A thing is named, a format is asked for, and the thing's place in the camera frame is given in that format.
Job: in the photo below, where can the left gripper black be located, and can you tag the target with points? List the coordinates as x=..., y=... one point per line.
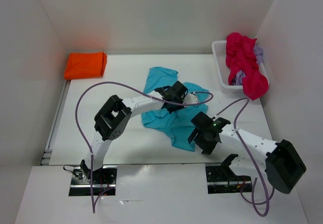
x=170, y=110

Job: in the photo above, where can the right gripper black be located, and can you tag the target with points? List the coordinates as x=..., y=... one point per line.
x=207, y=148

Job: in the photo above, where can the cyan t shirt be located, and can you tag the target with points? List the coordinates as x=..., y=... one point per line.
x=177, y=125

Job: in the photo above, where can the orange t shirt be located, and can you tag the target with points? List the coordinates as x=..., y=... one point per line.
x=85, y=65

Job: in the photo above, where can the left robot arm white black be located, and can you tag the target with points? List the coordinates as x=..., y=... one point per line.
x=111, y=120

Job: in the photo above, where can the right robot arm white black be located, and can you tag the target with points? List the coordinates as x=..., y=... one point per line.
x=282, y=164

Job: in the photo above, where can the white plastic basket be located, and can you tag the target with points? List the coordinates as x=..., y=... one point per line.
x=219, y=53

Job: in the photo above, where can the magenta t shirt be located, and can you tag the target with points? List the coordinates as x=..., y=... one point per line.
x=242, y=62

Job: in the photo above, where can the lavender t shirt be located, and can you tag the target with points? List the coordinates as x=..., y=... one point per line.
x=258, y=51

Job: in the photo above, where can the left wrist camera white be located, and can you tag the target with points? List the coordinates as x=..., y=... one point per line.
x=193, y=99

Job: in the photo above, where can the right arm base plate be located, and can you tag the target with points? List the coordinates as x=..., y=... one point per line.
x=221, y=180

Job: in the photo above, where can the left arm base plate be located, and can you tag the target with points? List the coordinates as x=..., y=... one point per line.
x=80, y=184

